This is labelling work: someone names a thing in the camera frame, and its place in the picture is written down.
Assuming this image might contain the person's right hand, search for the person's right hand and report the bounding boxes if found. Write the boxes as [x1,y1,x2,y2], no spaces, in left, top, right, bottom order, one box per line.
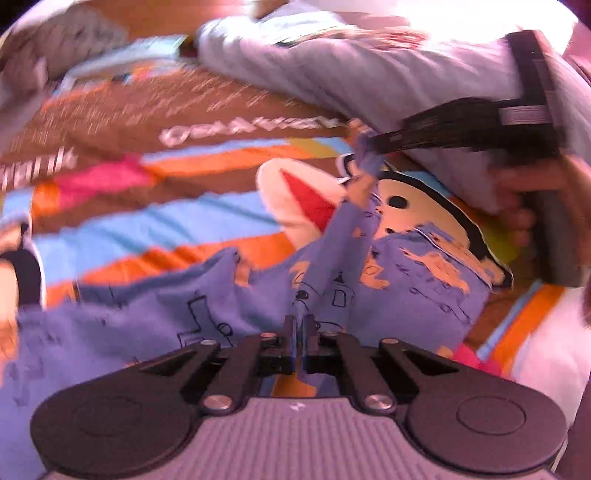
[494,156,573,250]

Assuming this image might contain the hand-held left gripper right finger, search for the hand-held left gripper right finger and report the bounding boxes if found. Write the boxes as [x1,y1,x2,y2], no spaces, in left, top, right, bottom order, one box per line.
[301,314,463,414]

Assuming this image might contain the colourful striped printed blanket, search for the colourful striped printed blanket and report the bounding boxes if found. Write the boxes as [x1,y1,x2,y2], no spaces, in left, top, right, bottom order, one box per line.
[0,60,571,386]

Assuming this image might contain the light grey quilt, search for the light grey quilt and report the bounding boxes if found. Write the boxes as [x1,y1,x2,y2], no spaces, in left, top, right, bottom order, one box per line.
[194,0,591,215]

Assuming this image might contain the light blue pillow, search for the light blue pillow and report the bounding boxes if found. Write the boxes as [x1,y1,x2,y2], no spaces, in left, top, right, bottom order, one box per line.
[60,34,195,88]

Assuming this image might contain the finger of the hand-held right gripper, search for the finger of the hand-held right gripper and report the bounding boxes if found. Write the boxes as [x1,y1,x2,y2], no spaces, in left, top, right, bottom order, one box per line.
[401,98,505,136]
[368,131,503,152]

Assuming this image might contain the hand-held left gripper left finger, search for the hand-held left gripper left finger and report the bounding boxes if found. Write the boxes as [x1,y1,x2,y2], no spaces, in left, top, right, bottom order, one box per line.
[124,315,299,414]

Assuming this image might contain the blue printed pants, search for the blue printed pants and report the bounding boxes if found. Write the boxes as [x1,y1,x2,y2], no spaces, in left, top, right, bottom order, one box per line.
[9,122,515,480]

